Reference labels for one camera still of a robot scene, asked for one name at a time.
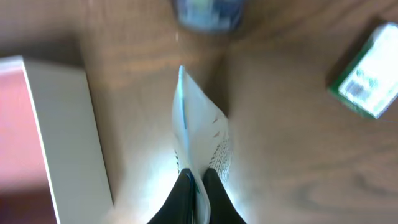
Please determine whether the white cream tube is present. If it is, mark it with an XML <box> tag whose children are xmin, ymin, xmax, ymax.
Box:
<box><xmin>172</xmin><ymin>65</ymin><xmax>233</xmax><ymax>223</ymax></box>

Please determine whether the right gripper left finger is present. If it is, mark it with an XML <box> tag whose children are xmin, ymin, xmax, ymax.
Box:
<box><xmin>148</xmin><ymin>169</ymin><xmax>195</xmax><ymax>224</ymax></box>

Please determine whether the white box with pink interior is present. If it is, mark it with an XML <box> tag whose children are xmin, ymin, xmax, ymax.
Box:
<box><xmin>1</xmin><ymin>56</ymin><xmax>113</xmax><ymax>224</ymax></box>

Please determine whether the blue clear bottle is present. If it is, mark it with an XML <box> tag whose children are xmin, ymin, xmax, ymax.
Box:
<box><xmin>170</xmin><ymin>0</ymin><xmax>245</xmax><ymax>33</ymax></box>

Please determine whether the green white soap packet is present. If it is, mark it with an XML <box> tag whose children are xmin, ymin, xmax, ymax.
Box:
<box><xmin>328</xmin><ymin>22</ymin><xmax>397</xmax><ymax>119</ymax></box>

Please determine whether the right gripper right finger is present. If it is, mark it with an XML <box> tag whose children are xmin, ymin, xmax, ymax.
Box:
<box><xmin>203</xmin><ymin>168</ymin><xmax>246</xmax><ymax>224</ymax></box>

